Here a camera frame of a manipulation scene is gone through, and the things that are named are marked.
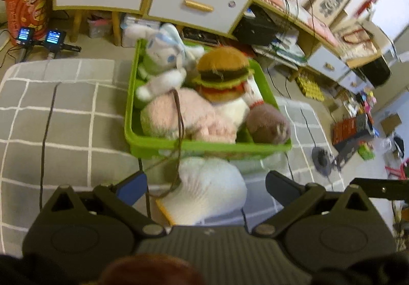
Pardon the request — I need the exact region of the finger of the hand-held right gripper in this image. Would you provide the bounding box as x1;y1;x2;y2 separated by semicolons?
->
350;178;409;200

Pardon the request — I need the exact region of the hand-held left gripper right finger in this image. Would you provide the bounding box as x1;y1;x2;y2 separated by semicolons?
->
252;170;375;238

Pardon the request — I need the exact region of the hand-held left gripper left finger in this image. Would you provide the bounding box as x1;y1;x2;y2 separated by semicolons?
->
41;171;167;238

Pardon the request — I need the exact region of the white glove yellow cuff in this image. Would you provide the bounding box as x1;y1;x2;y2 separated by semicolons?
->
155;157;248;227

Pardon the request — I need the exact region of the green plastic bin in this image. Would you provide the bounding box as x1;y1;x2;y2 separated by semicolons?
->
124;38;293;158

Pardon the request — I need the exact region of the small black floor fan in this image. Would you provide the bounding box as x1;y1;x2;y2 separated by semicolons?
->
311;146;337;177

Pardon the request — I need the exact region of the brown plush ball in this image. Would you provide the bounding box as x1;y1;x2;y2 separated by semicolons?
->
245;104;291;145

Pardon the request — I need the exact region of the dark red box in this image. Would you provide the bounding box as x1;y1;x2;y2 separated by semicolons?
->
332;115;369;145

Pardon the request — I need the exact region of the grey checked blanket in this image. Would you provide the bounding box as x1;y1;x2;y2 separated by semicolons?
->
0;58;349;257

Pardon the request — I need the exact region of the pink fluffy plush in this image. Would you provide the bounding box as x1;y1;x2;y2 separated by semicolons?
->
140;87;239;144

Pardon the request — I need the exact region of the yellow egg carton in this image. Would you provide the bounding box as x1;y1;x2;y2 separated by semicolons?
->
295;70;327;102

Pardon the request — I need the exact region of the burger plush toy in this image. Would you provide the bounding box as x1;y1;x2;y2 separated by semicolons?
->
191;45;255;104

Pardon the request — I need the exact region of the small white drawer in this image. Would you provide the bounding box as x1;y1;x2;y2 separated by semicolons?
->
308;48;349;82

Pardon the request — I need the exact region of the white and blue bunny plush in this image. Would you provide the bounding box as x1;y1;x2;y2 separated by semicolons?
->
135;22;206;102

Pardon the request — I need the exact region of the clear storage box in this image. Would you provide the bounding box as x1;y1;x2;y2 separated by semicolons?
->
87;15;113;38

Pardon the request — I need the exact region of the small device lit screen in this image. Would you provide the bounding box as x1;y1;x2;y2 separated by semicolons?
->
44;28;67;53
16;26;35;46

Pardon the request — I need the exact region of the framed picture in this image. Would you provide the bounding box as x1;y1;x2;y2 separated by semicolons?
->
310;0;353;29

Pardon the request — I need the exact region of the red printed box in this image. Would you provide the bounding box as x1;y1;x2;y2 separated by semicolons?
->
1;0;53;47

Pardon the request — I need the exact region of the brown cord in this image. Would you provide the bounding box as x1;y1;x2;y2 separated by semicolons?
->
144;89;186;200

